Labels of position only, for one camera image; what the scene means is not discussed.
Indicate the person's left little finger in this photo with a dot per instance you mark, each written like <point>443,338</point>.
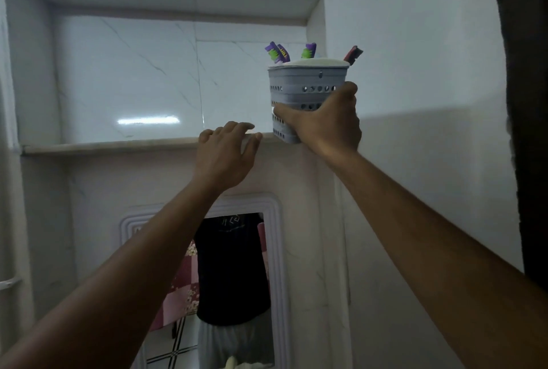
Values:
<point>205,136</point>

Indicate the grey perforated toothbrush holder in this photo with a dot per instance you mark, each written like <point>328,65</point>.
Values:
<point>302,81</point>

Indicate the person's left middle finger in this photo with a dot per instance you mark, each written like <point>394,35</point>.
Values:
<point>243,129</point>

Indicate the person's right thumb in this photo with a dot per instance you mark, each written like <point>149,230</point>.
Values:
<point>344,96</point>

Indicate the white framed wall mirror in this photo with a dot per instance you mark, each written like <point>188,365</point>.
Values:
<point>274,278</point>

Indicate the purple yellow toothbrush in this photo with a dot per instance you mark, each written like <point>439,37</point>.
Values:
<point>284,53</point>

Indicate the dark wooden door frame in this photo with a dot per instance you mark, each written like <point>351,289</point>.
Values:
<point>528,103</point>

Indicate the red black toothbrush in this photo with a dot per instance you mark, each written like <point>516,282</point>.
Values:
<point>353,55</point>

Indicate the white towel rail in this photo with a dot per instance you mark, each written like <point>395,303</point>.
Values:
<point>9,284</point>

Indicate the person's right forearm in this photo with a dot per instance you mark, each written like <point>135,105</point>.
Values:
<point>441,261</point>

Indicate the white holder lid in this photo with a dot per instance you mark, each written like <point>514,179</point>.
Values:
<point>314,63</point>

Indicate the person's left hand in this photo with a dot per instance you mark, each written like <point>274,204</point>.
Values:
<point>222,163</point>

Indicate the person's right hand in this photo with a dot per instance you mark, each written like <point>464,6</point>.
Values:
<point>327,129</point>

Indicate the person's left forearm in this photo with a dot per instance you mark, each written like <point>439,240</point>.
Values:
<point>107,287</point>

